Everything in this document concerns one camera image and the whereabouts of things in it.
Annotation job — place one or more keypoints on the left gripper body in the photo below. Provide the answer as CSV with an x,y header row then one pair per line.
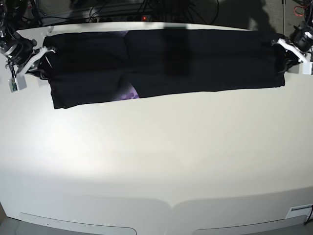
x,y
302,39

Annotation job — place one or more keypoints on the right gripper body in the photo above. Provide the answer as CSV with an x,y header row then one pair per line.
x,y
17,51

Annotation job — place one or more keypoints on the black T-shirt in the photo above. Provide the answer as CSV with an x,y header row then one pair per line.
x,y
97,67

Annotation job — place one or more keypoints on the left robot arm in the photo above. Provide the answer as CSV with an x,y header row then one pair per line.
x,y
303,9

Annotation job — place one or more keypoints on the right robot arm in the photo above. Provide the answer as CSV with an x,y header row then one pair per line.
x,y
16,14

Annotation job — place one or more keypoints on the black power strip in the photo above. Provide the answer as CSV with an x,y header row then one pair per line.
x,y
127,18

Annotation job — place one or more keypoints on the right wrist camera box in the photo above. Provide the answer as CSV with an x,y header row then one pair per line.
x,y
17,84

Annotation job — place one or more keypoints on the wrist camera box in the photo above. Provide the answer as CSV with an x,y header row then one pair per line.
x,y
17,84
307,68

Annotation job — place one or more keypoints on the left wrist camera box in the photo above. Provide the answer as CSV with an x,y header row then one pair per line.
x,y
307,68

